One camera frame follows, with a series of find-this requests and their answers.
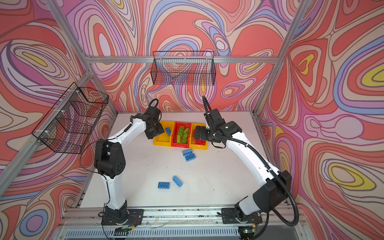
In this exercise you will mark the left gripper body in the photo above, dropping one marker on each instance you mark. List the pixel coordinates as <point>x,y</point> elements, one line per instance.
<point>157,129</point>

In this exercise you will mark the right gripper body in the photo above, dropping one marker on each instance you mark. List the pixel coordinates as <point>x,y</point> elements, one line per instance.
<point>206,134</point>

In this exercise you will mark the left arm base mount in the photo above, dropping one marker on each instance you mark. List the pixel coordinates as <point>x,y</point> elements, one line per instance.
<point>117,224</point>

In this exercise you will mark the red lego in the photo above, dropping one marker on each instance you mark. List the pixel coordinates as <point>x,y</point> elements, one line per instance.
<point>200,142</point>

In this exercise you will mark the blue lego bottom underside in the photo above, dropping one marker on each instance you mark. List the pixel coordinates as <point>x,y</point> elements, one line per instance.
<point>164,185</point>

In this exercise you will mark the red middle bin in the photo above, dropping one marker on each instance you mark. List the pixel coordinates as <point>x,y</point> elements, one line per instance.
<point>175,133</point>

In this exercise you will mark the right yellow bin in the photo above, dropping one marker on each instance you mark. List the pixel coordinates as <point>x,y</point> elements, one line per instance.
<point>192,140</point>

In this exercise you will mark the left yellow bin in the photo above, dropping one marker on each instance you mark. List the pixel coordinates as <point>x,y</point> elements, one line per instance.
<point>164,140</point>

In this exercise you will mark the green lego tall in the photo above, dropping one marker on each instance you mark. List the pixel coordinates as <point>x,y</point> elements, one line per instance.
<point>181,130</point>

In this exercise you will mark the yellow bin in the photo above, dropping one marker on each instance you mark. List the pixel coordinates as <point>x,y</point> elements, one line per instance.
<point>192,140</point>
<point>164,140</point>

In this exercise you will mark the green lego square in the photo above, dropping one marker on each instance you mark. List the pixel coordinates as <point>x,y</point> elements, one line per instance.
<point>186,133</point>

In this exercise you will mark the back wire basket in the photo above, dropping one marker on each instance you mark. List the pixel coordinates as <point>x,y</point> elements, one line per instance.
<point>178,68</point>

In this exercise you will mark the blue lego underside up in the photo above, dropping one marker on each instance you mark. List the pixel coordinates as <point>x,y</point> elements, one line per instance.
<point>190,157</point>

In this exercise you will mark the blue lego studs up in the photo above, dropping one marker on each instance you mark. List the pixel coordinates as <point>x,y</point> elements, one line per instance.
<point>187,152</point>

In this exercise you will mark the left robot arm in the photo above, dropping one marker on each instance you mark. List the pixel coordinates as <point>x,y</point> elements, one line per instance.
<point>110,162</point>

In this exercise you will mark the left wire basket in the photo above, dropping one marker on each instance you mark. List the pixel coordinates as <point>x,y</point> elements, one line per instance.
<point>70,122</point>

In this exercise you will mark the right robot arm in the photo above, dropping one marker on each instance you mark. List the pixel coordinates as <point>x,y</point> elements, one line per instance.
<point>274,185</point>

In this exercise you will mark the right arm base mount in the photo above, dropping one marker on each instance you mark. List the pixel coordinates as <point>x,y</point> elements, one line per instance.
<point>235,216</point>

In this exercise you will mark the wire basket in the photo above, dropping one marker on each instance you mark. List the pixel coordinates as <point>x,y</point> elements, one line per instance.
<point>178,68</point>
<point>70,122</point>

